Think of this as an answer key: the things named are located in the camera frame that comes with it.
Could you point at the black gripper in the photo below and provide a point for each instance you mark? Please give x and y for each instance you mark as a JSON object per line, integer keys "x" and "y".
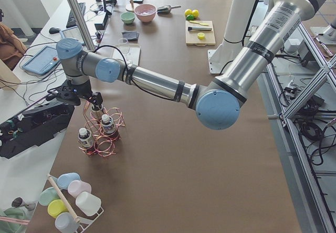
{"x": 84, "y": 89}

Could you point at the copper wire bottle basket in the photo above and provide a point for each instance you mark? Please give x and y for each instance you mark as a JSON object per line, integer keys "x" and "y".
{"x": 104, "y": 145}

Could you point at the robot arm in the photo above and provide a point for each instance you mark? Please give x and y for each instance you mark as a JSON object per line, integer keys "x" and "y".
{"x": 217, "y": 105}

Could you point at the tea bottle middle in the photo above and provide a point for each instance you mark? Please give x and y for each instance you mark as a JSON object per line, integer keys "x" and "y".
{"x": 109, "y": 126}

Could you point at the tea bottle front left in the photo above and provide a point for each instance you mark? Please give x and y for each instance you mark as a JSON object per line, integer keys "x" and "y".
{"x": 86, "y": 141}

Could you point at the white rabbit tray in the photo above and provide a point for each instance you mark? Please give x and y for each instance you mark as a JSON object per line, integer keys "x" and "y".
{"x": 131, "y": 54}

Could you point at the clear wine glass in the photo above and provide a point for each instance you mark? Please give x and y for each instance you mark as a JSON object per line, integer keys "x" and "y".
{"x": 124, "y": 46}

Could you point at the blue teach pendant tablet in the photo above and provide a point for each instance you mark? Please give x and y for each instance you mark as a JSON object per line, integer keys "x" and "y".
{"x": 42, "y": 62}

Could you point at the black equipment case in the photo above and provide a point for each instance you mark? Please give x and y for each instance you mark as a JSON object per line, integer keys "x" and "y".
{"x": 34, "y": 127}

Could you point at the small blue tablet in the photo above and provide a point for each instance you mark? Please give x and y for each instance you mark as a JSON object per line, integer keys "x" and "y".
{"x": 72, "y": 32}

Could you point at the grey folded cloth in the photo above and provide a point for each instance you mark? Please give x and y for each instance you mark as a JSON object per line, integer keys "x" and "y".
{"x": 130, "y": 35}

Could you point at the black computer mouse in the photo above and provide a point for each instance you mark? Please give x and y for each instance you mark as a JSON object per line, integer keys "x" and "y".
{"x": 54, "y": 30}

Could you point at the blue cup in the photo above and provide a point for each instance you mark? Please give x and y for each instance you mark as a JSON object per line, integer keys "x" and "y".
{"x": 65, "y": 179}

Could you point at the green bowl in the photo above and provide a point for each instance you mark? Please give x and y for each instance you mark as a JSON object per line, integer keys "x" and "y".
{"x": 127, "y": 17}

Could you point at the pink cup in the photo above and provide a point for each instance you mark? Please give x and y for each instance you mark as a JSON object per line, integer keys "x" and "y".
{"x": 76, "y": 187}

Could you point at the pink bowl with ice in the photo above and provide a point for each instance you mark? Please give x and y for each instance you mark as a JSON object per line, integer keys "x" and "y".
{"x": 145, "y": 12}

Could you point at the white cup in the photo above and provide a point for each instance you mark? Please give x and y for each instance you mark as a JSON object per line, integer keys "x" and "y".
{"x": 88, "y": 203}

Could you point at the green cup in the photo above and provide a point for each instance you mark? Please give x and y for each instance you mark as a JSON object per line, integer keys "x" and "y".
{"x": 47, "y": 196}

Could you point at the yellow cup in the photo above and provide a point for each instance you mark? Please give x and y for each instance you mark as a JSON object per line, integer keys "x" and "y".
{"x": 56, "y": 207}

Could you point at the wooden cutting board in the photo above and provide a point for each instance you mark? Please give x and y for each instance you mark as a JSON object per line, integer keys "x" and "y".
{"x": 191, "y": 36}

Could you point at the metal ice scoop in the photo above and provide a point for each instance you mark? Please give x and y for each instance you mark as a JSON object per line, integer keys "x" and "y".
{"x": 166, "y": 9}

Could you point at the steel muddler black tip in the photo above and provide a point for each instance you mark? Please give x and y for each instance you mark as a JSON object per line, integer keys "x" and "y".
{"x": 190, "y": 28}

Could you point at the half lemon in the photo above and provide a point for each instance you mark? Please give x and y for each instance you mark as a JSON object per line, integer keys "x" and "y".
{"x": 201, "y": 35}

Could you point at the white cup rack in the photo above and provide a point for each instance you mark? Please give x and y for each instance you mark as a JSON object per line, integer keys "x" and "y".
{"x": 85, "y": 222}

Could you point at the yellow plastic knife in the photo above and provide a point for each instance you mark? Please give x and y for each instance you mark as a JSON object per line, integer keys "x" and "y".
{"x": 199, "y": 23}

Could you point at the grey cup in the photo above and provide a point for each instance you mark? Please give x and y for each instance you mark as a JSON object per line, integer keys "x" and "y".
{"x": 65, "y": 223}

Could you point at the yellow lemon upper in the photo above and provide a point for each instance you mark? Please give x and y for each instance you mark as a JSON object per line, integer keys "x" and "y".
{"x": 187, "y": 12}

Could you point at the tea bottle under handle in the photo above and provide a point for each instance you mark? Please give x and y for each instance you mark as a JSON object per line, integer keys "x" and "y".
{"x": 96, "y": 113}

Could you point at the aluminium frame post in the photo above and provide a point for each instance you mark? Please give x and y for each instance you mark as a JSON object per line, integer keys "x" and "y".
{"x": 81, "y": 24}

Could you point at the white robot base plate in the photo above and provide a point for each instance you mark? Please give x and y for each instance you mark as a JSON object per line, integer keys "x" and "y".
{"x": 218, "y": 58}

